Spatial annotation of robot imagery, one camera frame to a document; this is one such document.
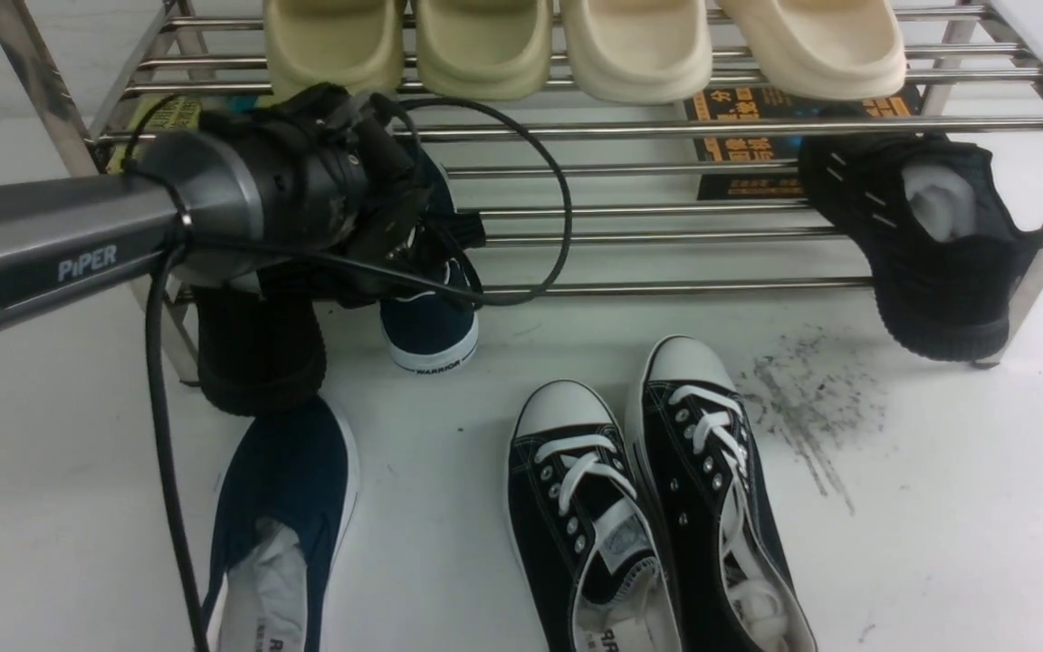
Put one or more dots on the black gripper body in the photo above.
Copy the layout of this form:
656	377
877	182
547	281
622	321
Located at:
361	193

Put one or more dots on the navy slip-on shoe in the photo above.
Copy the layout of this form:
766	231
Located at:
282	510
426	333

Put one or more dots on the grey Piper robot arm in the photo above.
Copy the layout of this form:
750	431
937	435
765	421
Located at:
203	191

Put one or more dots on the olive green slipper left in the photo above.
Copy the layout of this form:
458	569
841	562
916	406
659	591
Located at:
357	45

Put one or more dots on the olive green slipper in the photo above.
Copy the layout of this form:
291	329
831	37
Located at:
483	50
357	45

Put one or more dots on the black knit sneaker left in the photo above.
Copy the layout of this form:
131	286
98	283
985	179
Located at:
257	355

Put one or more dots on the black knit sneaker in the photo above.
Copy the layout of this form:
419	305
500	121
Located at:
257	355
945	254

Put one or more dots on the yellow and blue book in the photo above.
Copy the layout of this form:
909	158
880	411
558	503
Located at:
152	115

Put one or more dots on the olive green slipper right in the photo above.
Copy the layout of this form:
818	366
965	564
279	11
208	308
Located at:
483	50

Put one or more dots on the cream slipper left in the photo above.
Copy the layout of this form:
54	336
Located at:
638	52

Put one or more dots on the cream slipper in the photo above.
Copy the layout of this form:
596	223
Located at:
638	52
826	50

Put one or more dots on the black and orange book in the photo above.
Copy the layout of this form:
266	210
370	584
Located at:
757	167

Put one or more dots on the black canvas lace-up left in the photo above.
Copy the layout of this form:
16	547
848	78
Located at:
581	538

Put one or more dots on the black canvas lace-up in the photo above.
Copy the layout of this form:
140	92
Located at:
581	538
696	466

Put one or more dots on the black canvas lace-up right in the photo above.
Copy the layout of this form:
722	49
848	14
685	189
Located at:
696	466

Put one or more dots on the cream slipper right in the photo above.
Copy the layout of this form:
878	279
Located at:
826	50

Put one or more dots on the black knit sneaker right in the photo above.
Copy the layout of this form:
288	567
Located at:
945	254

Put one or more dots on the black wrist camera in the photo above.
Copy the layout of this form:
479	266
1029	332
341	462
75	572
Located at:
454	232

